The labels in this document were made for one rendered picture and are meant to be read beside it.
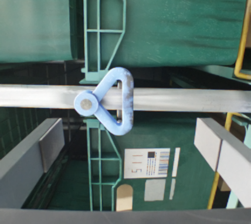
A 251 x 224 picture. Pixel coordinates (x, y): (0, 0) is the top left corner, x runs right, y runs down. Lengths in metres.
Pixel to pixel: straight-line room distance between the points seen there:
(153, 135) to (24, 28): 0.27
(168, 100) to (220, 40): 0.13
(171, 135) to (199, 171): 0.10
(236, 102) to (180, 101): 0.09
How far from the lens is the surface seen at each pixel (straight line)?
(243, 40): 0.38
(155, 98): 0.26
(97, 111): 0.25
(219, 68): 0.43
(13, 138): 0.70
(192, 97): 0.27
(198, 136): 0.17
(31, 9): 0.32
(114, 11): 0.28
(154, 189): 0.38
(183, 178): 0.39
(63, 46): 0.31
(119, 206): 0.52
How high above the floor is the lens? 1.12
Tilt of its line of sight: 1 degrees down
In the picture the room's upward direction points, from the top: 89 degrees counter-clockwise
